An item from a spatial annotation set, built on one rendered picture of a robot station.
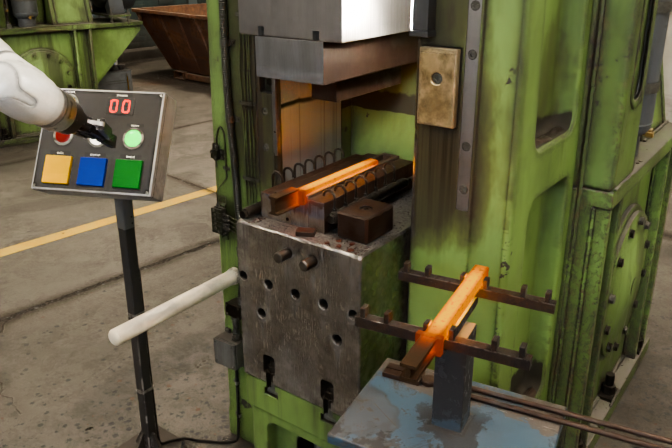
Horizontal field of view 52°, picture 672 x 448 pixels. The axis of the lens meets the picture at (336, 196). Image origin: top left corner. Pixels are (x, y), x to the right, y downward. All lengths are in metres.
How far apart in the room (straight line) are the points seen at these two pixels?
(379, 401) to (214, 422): 1.17
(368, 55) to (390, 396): 0.78
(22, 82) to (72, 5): 5.09
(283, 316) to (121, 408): 1.09
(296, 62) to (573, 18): 0.69
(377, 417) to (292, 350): 0.41
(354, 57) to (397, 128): 0.45
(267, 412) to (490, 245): 0.79
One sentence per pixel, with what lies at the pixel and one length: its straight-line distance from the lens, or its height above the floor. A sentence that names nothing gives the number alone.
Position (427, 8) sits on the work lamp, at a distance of 1.50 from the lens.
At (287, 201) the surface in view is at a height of 1.00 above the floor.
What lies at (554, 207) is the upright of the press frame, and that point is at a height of 0.91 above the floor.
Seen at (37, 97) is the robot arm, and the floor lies 1.29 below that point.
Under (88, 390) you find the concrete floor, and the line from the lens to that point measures 2.83.
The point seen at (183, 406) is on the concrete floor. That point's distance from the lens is 2.66.
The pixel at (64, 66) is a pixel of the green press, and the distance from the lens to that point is 6.41.
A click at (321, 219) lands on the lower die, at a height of 0.95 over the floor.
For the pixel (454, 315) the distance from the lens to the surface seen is 1.25.
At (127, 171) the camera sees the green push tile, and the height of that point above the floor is 1.02.
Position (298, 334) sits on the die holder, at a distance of 1.74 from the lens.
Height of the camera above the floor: 1.56
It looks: 20 degrees down
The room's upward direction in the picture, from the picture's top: straight up
